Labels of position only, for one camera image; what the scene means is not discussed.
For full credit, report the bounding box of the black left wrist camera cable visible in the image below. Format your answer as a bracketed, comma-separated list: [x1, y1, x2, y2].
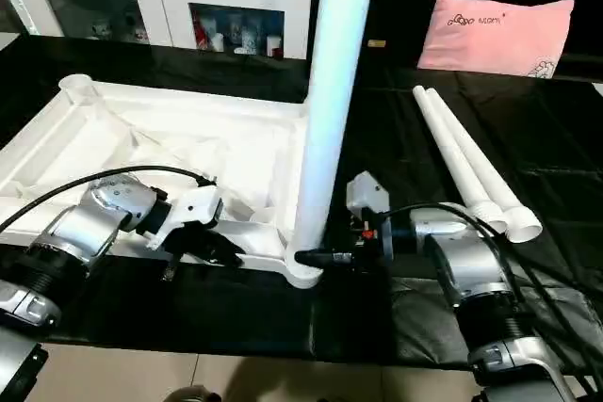
[0, 164, 219, 234]

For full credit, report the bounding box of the white plastic table top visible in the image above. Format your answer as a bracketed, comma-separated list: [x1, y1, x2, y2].
[0, 72, 327, 291]

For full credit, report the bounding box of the pink pillow with print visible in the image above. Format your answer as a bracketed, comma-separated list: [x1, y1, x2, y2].
[416, 0, 576, 79]

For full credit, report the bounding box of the dark left robot foot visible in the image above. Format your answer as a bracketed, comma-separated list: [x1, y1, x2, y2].
[166, 385, 223, 402]

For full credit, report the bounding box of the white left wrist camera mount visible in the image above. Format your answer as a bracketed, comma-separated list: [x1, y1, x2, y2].
[143, 182, 226, 253]

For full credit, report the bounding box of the red and white carton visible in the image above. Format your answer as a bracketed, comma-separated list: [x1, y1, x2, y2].
[195, 14, 210, 49]

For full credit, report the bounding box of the black work mat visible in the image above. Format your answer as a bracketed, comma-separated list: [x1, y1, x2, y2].
[0, 33, 603, 370]

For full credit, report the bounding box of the white plastic table leg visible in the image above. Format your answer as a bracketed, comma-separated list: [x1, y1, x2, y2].
[412, 85, 509, 235]
[284, 0, 382, 263]
[423, 87, 544, 247]

